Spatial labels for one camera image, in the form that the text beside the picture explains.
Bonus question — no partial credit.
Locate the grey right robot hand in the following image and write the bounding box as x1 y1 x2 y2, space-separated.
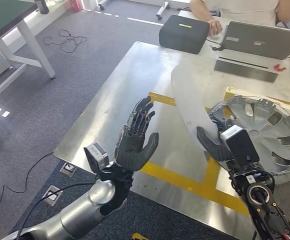
196 110 236 163

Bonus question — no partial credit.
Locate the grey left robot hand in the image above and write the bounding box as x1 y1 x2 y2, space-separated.
113 96 159 172

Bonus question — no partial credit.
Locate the white curved plastic part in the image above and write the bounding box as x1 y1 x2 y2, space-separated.
171 59 222 152

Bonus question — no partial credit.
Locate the yellow workbench tape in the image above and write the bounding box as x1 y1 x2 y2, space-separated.
140 86 290 238

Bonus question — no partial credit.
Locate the metal top workbench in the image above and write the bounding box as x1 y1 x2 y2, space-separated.
54 41 290 240

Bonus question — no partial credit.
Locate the silver wheel cover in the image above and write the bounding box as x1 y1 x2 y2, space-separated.
208 95 290 185

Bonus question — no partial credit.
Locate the yellow floor tape outline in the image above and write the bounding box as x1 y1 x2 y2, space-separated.
131 232 151 240

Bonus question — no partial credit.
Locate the metal floor socket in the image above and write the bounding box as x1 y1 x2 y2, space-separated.
42 185 63 207
60 162 77 178

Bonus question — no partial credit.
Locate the dark grey metal plate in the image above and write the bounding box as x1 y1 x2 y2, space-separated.
214 55 279 84

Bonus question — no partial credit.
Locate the small red clip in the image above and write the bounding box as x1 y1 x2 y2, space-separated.
273 63 288 73

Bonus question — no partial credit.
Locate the black case yellow label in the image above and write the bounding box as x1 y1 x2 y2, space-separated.
159 14 211 56

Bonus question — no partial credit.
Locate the grey laptop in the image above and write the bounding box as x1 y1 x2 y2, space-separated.
211 21 290 61

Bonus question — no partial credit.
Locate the person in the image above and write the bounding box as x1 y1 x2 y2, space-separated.
188 0 290 37

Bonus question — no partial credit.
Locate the white caster leg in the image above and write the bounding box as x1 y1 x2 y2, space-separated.
156 0 171 21

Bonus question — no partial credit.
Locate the red object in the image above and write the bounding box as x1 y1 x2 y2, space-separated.
70 0 82 13

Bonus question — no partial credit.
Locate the white desk green top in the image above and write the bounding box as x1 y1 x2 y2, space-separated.
0 0 57 107

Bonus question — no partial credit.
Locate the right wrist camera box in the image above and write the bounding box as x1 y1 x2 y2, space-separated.
220 124 260 168

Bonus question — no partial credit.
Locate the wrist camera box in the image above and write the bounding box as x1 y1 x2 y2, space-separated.
220 124 260 168
83 141 110 181

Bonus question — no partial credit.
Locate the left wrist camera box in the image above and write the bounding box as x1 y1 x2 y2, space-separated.
83 141 110 181

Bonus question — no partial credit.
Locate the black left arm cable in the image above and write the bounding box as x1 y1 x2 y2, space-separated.
14 182 97 240

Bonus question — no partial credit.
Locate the tangled black floor cable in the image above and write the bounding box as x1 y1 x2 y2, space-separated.
42 29 88 54

